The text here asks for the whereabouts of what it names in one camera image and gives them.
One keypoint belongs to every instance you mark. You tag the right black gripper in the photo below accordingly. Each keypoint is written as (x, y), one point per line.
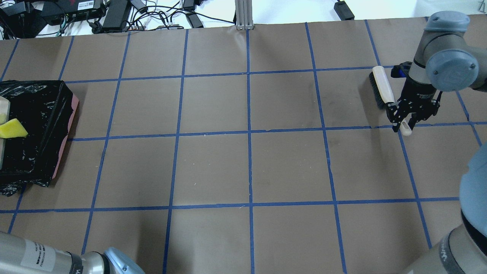
(419, 91)

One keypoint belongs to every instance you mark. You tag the white hand brush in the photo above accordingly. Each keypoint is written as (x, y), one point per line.
(382, 90)

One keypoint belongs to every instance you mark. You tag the yellow sponge piece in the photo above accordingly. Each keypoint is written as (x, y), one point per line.
(12, 129)

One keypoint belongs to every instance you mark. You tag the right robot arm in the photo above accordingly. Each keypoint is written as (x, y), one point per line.
(446, 156)

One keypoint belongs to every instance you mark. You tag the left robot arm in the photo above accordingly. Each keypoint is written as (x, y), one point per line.
(21, 256)

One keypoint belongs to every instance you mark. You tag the bin with black bag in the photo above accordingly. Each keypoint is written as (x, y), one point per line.
(44, 108)

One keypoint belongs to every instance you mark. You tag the black power adapter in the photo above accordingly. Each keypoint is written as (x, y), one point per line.
(343, 11)

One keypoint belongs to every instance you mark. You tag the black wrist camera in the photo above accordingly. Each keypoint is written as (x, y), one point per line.
(401, 70)

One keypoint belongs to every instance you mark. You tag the aluminium frame post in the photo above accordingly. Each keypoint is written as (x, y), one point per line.
(244, 15)

